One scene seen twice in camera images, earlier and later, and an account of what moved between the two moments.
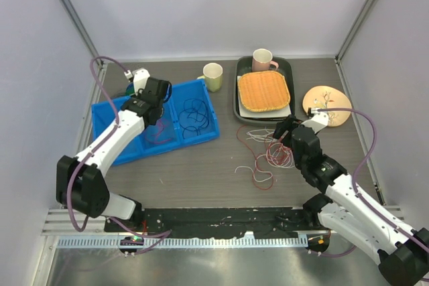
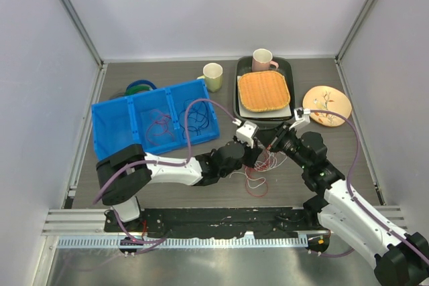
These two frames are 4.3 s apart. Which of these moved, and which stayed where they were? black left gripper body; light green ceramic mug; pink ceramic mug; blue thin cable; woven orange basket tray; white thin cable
Moved: white thin cable; black left gripper body
Stayed: woven orange basket tray; pink ceramic mug; light green ceramic mug; blue thin cable
